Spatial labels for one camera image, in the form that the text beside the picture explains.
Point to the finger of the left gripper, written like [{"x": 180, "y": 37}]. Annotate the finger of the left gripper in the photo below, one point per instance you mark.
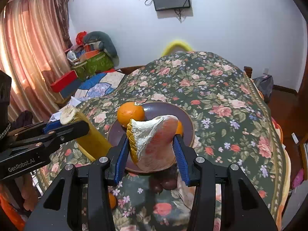
[{"x": 42, "y": 132}]

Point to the red plastic bag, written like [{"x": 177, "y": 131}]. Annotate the red plastic bag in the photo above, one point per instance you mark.
[{"x": 79, "y": 37}]

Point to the pink orange curtain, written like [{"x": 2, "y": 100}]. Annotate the pink orange curtain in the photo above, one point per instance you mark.
[{"x": 33, "y": 55}]

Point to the large orange with sticker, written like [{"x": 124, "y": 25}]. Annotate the large orange with sticker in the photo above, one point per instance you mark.
[{"x": 180, "y": 129}]

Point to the dark red jujube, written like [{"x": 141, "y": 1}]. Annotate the dark red jujube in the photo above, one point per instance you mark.
[
  {"x": 169, "y": 180},
  {"x": 155, "y": 184}
]

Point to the blue patchwork quilt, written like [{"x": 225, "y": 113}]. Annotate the blue patchwork quilt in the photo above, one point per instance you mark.
[{"x": 99, "y": 85}]

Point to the small tangerine right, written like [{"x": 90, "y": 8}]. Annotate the small tangerine right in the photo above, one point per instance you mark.
[{"x": 113, "y": 201}]

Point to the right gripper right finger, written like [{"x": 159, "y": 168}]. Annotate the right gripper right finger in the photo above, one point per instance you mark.
[{"x": 242, "y": 208}]

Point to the large orange without sticker view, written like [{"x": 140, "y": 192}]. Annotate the large orange without sticker view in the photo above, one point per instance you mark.
[{"x": 128, "y": 111}]

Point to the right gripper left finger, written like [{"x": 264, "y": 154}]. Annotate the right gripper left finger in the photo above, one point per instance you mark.
[{"x": 60, "y": 206}]

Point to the yellow sugarcane piece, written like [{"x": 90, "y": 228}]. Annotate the yellow sugarcane piece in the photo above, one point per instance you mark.
[{"x": 90, "y": 141}]

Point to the floral green bedspread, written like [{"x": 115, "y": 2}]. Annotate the floral green bedspread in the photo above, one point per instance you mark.
[{"x": 232, "y": 125}]

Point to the grey plush pillow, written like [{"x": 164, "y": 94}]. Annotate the grey plush pillow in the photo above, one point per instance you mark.
[{"x": 100, "y": 41}]

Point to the grey bag on floor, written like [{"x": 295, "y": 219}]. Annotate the grey bag on floor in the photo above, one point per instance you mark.
[{"x": 265, "y": 86}]

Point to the green storage box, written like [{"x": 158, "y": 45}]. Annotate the green storage box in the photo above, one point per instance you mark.
[{"x": 96, "y": 64}]

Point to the red gift box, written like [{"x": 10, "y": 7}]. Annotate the red gift box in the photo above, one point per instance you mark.
[{"x": 64, "y": 81}]

